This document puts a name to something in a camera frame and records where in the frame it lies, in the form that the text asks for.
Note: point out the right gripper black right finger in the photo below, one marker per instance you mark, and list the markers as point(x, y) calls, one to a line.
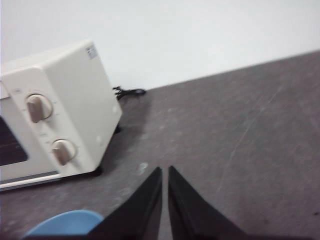
point(190, 212)

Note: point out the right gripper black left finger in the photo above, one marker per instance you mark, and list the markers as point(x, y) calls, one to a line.
point(140, 212)

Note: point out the blue ribbed bowl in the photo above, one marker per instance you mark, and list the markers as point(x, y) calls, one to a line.
point(65, 223)

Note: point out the cream Toshiba toaster oven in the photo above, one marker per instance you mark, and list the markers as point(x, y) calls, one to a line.
point(80, 100)

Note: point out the beige timer knob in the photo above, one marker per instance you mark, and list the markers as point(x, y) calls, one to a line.
point(62, 152)

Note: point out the beige temperature knob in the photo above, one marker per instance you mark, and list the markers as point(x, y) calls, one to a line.
point(37, 108)

